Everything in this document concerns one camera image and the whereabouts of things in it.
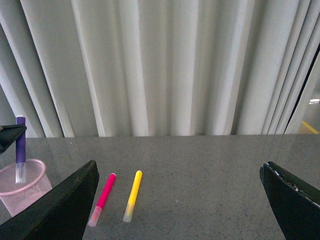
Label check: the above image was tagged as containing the purple marker pen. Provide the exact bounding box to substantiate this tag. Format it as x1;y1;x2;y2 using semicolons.
15;132;26;184

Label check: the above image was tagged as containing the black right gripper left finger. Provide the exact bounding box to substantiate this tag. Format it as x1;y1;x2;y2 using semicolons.
0;160;100;240

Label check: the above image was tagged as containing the yellow marker pen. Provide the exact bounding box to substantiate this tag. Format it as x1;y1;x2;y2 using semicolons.
122;170;143;223

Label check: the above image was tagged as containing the pink mesh pen cup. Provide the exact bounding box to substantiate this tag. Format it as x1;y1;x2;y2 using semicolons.
0;159;53;217

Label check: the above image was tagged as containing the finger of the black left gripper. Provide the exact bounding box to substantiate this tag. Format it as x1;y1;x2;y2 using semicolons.
0;124;27;154

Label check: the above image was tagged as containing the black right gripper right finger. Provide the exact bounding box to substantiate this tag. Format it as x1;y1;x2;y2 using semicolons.
259;161;320;240

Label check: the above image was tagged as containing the white pleated curtain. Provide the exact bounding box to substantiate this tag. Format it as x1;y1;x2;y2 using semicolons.
0;0;320;138

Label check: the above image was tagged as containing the pink marker pen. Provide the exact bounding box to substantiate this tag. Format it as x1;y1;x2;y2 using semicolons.
87;173;117;227

